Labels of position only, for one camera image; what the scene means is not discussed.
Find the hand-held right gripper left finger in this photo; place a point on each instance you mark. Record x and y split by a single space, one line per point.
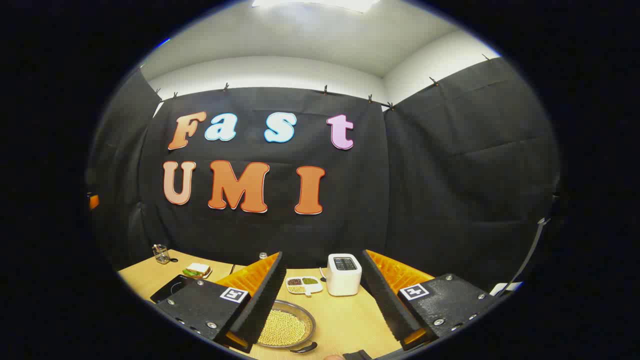
260 305

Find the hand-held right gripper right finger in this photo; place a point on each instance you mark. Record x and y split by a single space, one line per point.
385 300

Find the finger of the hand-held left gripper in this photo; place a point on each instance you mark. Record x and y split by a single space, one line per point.
93 201

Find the black induction cooktop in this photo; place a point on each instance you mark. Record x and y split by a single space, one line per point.
170 289

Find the pile of yellow soybeans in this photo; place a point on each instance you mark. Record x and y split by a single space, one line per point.
285 327

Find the white toaster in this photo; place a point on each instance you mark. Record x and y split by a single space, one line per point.
344 277

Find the white divided bean dish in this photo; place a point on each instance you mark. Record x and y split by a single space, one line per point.
305 285

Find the sandwich with lettuce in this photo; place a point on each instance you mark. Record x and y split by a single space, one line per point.
198 269

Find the black backdrop cloth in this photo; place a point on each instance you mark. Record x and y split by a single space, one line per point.
450 165

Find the ceiling light panel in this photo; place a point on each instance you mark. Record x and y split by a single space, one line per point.
320 4

